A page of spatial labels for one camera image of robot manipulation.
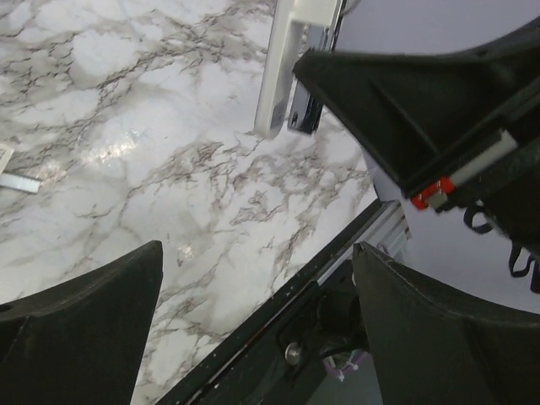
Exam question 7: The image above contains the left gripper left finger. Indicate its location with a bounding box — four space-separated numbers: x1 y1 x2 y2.
1 240 163 405

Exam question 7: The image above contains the staple strip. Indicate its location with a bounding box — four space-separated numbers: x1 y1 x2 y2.
0 173 41 194

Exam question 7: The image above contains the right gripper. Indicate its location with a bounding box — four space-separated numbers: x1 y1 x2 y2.
294 20 539 270

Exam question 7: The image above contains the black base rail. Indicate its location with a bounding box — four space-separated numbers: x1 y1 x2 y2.
159 201 408 404

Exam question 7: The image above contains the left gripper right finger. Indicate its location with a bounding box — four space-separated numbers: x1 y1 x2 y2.
353 242 539 404

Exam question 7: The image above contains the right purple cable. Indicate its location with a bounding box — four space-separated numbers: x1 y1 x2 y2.
320 349 372 383

